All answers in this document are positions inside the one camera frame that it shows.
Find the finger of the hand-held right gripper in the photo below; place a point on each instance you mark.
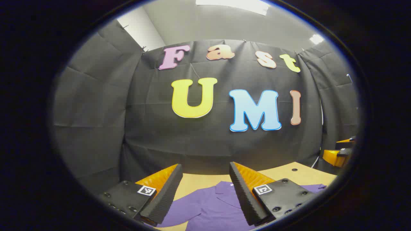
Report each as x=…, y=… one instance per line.
x=332, y=157
x=345, y=141

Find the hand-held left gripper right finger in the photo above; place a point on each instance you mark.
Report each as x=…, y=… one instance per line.
x=244, y=199

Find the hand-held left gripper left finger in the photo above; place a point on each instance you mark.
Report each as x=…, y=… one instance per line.
x=163, y=195

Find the purple knit cardigan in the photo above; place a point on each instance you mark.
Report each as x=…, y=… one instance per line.
x=208, y=205

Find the black backdrop cloth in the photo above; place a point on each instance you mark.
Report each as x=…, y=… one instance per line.
x=192, y=138

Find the ceiling light panel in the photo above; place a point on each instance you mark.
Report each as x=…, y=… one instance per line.
x=232, y=4
x=316, y=38

